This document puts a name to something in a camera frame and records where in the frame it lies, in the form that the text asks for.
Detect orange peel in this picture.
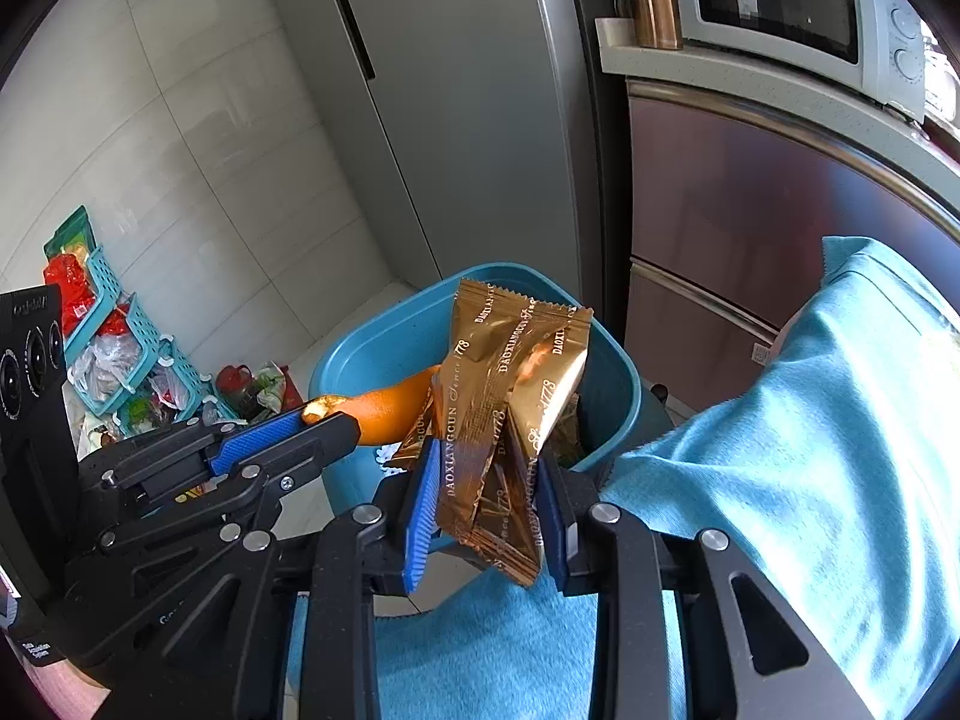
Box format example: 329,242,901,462
302,365,443,445

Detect gold snack wrapper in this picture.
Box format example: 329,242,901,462
386,279,593,587

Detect red plastic bag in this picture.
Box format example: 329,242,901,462
45,255,97,338

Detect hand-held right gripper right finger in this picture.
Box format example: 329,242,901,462
536,457,875,720

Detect white microwave oven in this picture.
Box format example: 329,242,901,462
671,0,927,121

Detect brown base cabinets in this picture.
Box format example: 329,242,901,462
622,79,960,421

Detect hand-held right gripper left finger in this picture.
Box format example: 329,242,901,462
101,439,443,720

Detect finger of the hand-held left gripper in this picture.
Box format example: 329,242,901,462
81,407,310,497
96,412,359,550

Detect beige kitchen counter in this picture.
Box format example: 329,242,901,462
596,15,960,211

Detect green and white bag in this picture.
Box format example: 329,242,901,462
255,364,291,413

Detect clear bag of goods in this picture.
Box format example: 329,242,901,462
71,334,143,413

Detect green snack packet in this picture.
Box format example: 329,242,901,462
43,206,91,256

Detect teal basket rack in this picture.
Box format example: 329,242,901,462
43,206,220,432

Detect blue plastic trash bin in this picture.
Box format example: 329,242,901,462
309,262,644,511

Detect grey refrigerator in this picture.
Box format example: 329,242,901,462
259,0,601,293

